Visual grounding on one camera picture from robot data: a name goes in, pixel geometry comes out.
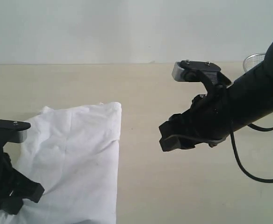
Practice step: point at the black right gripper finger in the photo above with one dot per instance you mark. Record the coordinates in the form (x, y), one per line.
(176, 125)
(176, 142)

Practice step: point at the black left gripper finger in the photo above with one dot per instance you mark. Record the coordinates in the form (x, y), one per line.
(11, 205)
(25, 188)

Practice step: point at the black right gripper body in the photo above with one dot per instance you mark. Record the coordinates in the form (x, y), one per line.
(208, 121)

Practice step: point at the white t-shirt red lettering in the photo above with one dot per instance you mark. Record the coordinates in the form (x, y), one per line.
(74, 154)

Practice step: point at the metal wire mesh basket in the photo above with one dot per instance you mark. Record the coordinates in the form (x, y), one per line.
(264, 80)

